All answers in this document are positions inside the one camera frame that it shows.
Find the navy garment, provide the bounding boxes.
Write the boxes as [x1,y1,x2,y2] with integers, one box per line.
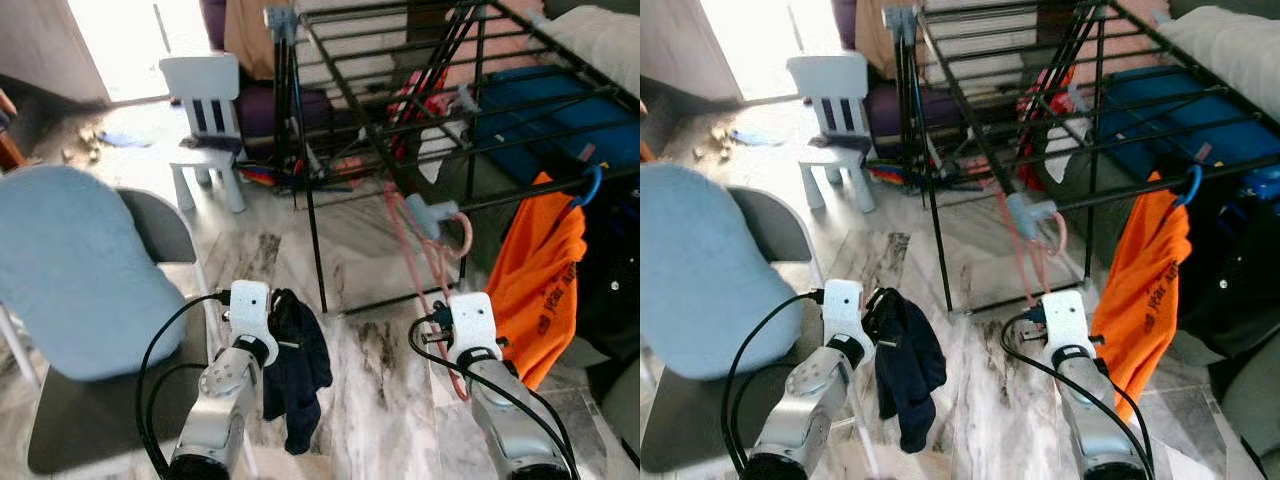
[865,288,946,454]
[262,288,334,456]

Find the blue hanger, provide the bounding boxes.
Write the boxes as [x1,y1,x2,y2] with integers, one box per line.
[570,165,605,211]
[1172,163,1205,209]

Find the orange shirt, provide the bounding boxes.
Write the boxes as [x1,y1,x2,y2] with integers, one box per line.
[485,172,589,391]
[1090,172,1193,421]

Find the black metal drying rack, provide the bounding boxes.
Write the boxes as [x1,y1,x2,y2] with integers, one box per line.
[265,0,641,316]
[885,0,1280,316]

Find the grey white folding chair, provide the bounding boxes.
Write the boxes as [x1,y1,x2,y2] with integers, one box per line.
[25,185,256,480]
[640,185,886,479]

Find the light blue chair cushion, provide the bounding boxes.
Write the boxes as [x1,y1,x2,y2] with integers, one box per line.
[0,165,186,381]
[640,163,806,379]

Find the small white cloth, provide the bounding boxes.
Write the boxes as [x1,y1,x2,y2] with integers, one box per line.
[1040,120,1096,183]
[418,120,471,183]

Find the black hanging garment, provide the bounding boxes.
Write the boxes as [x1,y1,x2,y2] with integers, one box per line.
[575,175,641,361]
[1180,165,1280,361]

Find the red garment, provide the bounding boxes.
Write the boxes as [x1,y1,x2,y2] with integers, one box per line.
[385,70,451,166]
[1015,65,1076,191]

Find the purple seat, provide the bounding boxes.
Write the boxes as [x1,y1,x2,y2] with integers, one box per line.
[200,0,336,141]
[845,0,961,141]

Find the blue plastic case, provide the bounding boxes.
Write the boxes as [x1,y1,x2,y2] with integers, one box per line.
[470,65,641,171]
[1095,65,1280,171]

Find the white kid chair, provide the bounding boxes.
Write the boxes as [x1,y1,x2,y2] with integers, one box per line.
[787,52,876,213]
[160,52,246,213]

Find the cream pillow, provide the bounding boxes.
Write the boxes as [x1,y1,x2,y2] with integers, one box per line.
[1160,5,1280,96]
[545,5,641,96]

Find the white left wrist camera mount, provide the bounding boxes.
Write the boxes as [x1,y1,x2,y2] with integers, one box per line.
[822,280,866,346]
[228,280,271,346]

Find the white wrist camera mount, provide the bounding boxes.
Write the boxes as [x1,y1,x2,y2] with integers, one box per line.
[228,280,271,346]
[822,280,866,346]
[450,292,498,363]
[1042,290,1091,363]

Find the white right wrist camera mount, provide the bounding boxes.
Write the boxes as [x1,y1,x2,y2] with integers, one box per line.
[450,292,498,363]
[1042,290,1091,363]

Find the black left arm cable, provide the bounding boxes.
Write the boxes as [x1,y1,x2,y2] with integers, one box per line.
[135,289,233,477]
[722,287,827,477]

